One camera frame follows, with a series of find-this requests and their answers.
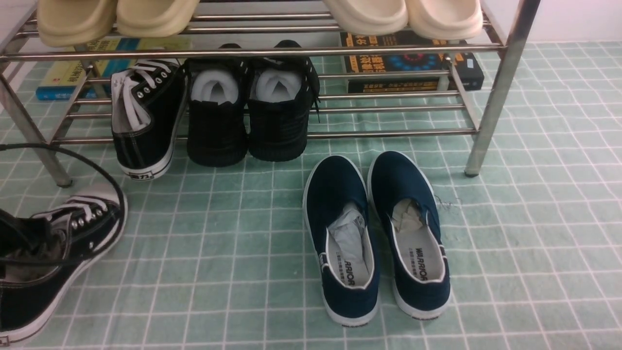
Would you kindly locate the navy slip-on shoe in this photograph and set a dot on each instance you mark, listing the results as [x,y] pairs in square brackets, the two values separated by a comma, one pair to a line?
[404,202]
[337,217]

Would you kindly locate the black mesh shoe right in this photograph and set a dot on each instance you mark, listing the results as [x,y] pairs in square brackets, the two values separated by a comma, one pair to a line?
[281,93]

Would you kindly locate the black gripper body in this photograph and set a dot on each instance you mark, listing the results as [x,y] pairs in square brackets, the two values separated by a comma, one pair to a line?
[25,239]

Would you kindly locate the yellow blue book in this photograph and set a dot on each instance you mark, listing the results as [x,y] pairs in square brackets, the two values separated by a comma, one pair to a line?
[61,79]

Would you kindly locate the beige slipper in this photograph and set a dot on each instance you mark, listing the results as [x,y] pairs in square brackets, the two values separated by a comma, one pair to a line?
[65,23]
[153,18]

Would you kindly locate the black orange book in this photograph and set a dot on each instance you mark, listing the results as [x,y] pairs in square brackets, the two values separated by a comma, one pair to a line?
[467,66]

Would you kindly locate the black mesh shoe left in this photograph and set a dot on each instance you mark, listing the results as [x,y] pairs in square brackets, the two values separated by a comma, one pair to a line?
[217,135]

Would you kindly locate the cream slipper far right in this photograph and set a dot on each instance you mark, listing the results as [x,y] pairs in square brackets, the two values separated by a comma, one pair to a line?
[445,19]

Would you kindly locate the black mesh shoe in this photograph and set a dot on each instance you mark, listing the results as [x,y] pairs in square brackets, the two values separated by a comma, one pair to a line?
[217,135]
[281,93]

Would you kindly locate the black canvas sneaker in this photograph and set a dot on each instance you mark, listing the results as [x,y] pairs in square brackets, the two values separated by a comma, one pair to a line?
[84,228]
[148,101]

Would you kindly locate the stainless steel shoe rack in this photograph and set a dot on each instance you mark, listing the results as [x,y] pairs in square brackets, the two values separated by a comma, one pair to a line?
[90,91]

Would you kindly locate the green checked floor cloth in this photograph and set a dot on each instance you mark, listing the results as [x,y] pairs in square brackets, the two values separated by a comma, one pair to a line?
[220,259]

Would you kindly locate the cream slipper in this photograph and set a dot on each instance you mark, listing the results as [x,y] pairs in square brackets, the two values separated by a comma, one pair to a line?
[369,17]
[445,19]

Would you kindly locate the navy slip-on shoe right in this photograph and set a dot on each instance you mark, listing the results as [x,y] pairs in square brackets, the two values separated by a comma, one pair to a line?
[404,202]

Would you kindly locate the beige slipper far left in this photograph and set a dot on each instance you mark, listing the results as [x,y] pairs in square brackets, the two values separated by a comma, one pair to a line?
[65,23]

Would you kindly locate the navy slip-on shoe left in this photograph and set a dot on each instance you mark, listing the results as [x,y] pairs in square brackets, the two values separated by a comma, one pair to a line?
[337,217]

